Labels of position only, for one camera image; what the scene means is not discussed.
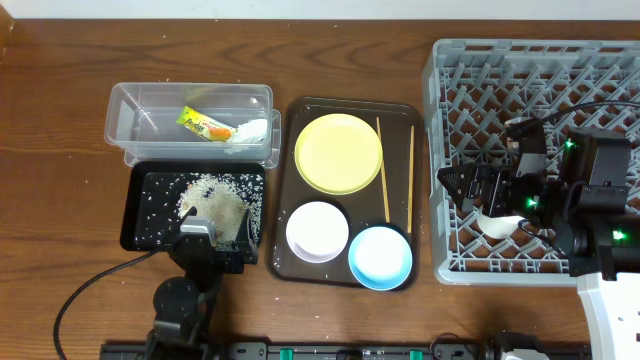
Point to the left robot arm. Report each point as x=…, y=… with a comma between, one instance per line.
x=184, y=305

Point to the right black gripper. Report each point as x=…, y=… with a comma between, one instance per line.
x=498, y=177

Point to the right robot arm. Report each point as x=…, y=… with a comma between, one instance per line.
x=586, y=208

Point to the green orange snack wrapper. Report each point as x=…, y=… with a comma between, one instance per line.
x=205, y=126

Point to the white tissue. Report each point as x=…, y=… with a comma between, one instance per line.
x=251, y=132

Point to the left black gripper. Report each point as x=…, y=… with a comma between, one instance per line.
x=248, y=251

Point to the white cup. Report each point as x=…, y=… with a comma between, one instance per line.
x=498, y=227

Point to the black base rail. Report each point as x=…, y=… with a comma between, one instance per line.
x=504, y=345

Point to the dark brown serving tray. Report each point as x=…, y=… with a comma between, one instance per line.
x=363, y=208

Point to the wooden chopstick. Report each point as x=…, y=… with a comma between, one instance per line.
x=383, y=176
x=410, y=180

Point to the yellow round plate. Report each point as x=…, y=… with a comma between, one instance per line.
x=338, y=154

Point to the black tray with rice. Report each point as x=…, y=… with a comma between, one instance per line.
x=161, y=192

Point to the grey plastic dishwasher rack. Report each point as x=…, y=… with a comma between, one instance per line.
x=471, y=87

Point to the light blue bowl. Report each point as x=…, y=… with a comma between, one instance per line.
x=380, y=258

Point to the pink white bowl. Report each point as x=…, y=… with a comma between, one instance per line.
x=317, y=232

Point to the clear plastic bin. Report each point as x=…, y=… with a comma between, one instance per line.
x=141, y=120

